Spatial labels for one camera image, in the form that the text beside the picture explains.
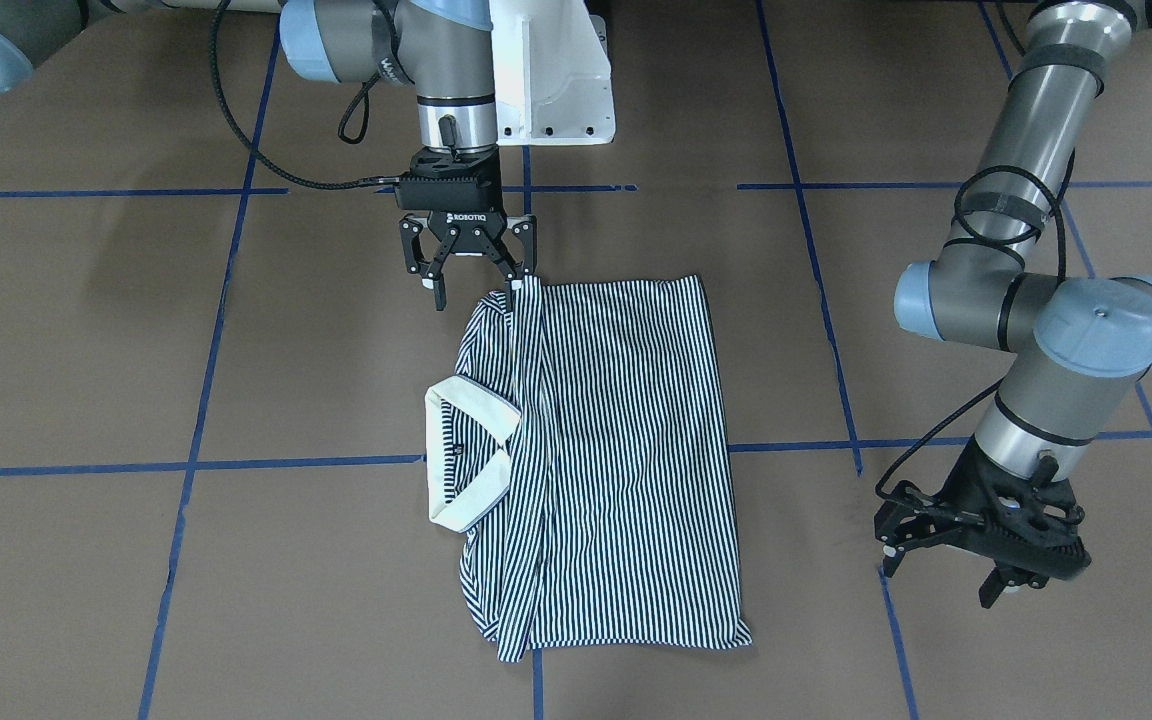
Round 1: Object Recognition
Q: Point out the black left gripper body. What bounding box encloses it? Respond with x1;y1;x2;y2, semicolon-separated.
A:
874;441;1092;582

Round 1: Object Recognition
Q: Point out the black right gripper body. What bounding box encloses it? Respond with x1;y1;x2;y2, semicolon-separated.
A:
396;149;538;275

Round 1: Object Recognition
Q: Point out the striped polo shirt white collar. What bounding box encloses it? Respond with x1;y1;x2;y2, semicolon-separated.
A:
424;274;753;664

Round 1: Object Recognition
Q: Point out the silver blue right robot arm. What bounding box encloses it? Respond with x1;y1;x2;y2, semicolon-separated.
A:
0;1;536;309

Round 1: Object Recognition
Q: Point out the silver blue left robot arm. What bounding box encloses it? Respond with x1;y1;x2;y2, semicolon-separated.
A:
874;1;1152;609

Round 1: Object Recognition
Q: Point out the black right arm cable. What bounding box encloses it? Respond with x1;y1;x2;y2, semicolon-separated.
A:
211;0;412;191

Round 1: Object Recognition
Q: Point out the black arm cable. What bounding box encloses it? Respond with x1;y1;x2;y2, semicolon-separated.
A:
874;165;1077;501
211;0;412;191

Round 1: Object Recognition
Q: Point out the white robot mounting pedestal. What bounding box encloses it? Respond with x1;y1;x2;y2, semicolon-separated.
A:
488;1;617;147

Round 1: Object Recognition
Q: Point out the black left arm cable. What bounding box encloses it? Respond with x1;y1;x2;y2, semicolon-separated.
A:
874;165;1077;501

